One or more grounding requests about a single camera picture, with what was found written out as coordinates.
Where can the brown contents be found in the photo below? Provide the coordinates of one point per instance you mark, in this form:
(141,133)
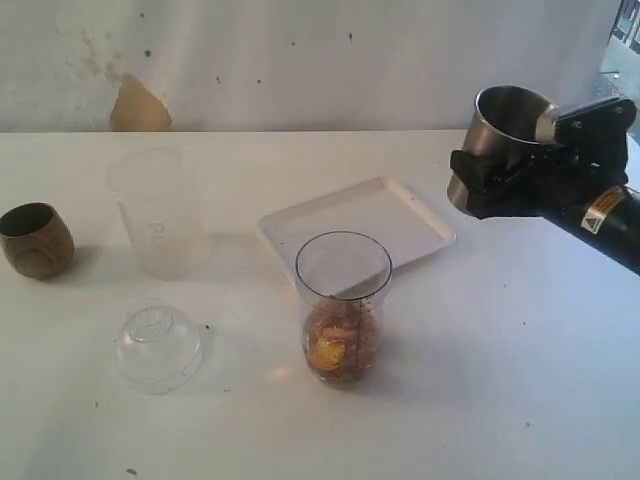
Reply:
(341,340)

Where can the clear dome shaker lid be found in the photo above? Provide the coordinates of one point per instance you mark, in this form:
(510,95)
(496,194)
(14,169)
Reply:
(158,348)

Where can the translucent white plastic cup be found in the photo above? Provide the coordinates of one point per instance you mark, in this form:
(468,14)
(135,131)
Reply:
(161,209)

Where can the stainless steel cup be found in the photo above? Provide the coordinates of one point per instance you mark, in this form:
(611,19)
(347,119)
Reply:
(503,122)

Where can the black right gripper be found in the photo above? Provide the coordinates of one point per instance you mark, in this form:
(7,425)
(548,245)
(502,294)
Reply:
(537,182)

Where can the white rectangular tray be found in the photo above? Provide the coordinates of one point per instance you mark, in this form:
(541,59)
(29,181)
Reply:
(381,208)

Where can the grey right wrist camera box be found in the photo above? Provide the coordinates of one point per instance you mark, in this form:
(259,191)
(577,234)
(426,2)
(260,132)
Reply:
(597,121)

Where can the clear plastic shaker cup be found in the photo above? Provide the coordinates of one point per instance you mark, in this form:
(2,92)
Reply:
(342,279)

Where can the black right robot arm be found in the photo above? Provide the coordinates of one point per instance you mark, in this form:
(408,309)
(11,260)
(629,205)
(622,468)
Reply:
(609,224)

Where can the brown wooden cup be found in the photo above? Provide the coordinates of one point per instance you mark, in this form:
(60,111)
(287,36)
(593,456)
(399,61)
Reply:
(35,241)

